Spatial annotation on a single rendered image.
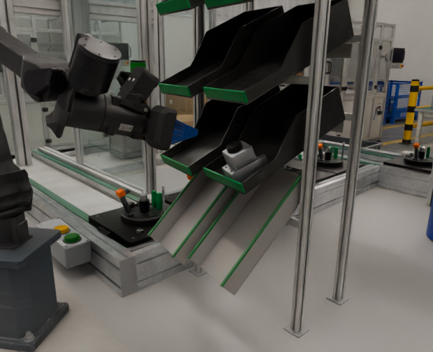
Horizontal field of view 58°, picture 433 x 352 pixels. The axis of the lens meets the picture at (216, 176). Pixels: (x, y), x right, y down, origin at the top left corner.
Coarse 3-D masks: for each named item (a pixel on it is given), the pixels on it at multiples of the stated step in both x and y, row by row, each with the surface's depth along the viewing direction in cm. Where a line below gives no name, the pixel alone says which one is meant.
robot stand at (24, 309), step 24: (48, 240) 80; (0, 264) 72; (24, 264) 73; (48, 264) 83; (0, 288) 75; (24, 288) 76; (48, 288) 83; (0, 312) 77; (24, 312) 77; (48, 312) 84; (0, 336) 78; (24, 336) 78
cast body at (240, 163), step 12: (228, 144) 73; (240, 144) 71; (228, 156) 71; (240, 156) 71; (252, 156) 72; (264, 156) 75; (228, 168) 73; (240, 168) 72; (252, 168) 73; (240, 180) 72
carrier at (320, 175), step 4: (296, 156) 162; (300, 156) 166; (300, 160) 167; (284, 168) 163; (292, 168) 163; (296, 168) 163; (292, 172) 158; (296, 172) 158; (300, 172) 158; (316, 172) 166; (320, 172) 166; (324, 172) 166; (328, 172) 166; (316, 176) 160; (320, 176) 160; (324, 176) 160; (328, 176) 160; (332, 176) 163; (316, 180) 155; (320, 180) 156
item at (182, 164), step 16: (208, 112) 94; (224, 112) 97; (240, 112) 84; (208, 128) 95; (224, 128) 95; (240, 128) 85; (192, 144) 94; (208, 144) 91; (224, 144) 83; (176, 160) 89; (192, 160) 86; (208, 160) 82
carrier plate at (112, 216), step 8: (120, 208) 123; (96, 216) 116; (104, 216) 116; (112, 216) 116; (96, 224) 113; (104, 224) 110; (112, 224) 111; (120, 224) 111; (112, 232) 106; (120, 232) 106; (128, 232) 106; (144, 232) 106; (120, 240) 104; (128, 240) 101; (136, 240) 101; (144, 240) 102
